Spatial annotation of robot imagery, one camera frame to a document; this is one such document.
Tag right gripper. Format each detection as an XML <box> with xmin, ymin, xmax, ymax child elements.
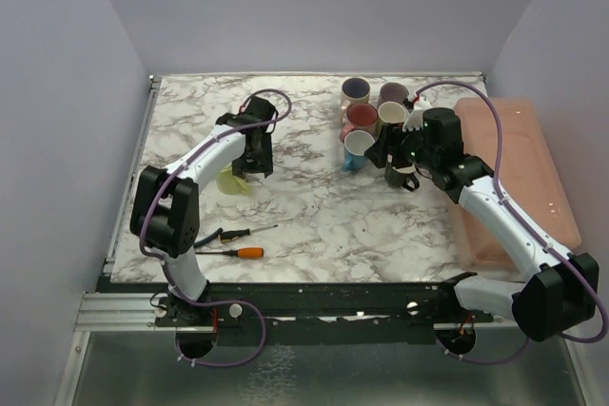
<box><xmin>365</xmin><ymin>119</ymin><xmax>440</xmax><ymax>170</ymax></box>

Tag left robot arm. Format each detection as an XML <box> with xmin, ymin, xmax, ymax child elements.
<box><xmin>129</xmin><ymin>89</ymin><xmax>286</xmax><ymax>325</ymax></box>

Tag orange handled screwdriver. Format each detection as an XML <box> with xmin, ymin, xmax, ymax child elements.
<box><xmin>195</xmin><ymin>247</ymin><xmax>265</xmax><ymax>260</ymax></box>

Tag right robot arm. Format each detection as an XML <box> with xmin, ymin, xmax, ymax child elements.
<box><xmin>364</xmin><ymin>107</ymin><xmax>608</xmax><ymax>342</ymax></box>

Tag blue handled pliers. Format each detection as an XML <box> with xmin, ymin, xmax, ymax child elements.
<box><xmin>193</xmin><ymin>228</ymin><xmax>224</xmax><ymax>249</ymax></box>

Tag purple mug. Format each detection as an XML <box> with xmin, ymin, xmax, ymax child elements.
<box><xmin>377</xmin><ymin>82</ymin><xmax>409</xmax><ymax>107</ymax></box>

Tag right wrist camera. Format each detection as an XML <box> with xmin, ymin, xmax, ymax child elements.
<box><xmin>402</xmin><ymin>96</ymin><xmax>432</xmax><ymax>132</ymax></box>

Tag pink spectrum mug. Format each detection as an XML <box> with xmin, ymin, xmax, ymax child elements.
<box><xmin>339</xmin><ymin>103</ymin><xmax>378</xmax><ymax>143</ymax></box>

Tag black mounting base plate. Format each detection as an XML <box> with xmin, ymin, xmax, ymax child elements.
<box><xmin>96</xmin><ymin>278</ymin><xmax>491</xmax><ymax>346</ymax></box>

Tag aluminium rail frame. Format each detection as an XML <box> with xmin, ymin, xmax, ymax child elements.
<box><xmin>61</xmin><ymin>74</ymin><xmax>584</xmax><ymax>405</ymax></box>

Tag light green mug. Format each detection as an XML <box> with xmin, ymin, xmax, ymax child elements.
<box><xmin>376</xmin><ymin>102</ymin><xmax>409</xmax><ymax>136</ymax></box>

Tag pink storage bin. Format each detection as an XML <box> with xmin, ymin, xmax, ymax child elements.
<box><xmin>448</xmin><ymin>98</ymin><xmax>581</xmax><ymax>270</ymax></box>

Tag blue mug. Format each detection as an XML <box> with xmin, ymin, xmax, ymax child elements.
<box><xmin>342</xmin><ymin>130</ymin><xmax>375</xmax><ymax>172</ymax></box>

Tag yellow-green faceted mug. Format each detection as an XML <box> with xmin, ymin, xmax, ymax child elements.
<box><xmin>215</xmin><ymin>164</ymin><xmax>251</xmax><ymax>196</ymax></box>

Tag black handled screwdriver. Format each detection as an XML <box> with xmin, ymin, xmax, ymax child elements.
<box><xmin>218</xmin><ymin>224</ymin><xmax>278</xmax><ymax>243</ymax></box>

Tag black mug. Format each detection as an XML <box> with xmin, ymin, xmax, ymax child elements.
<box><xmin>384</xmin><ymin>164</ymin><xmax>420</xmax><ymax>192</ymax></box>

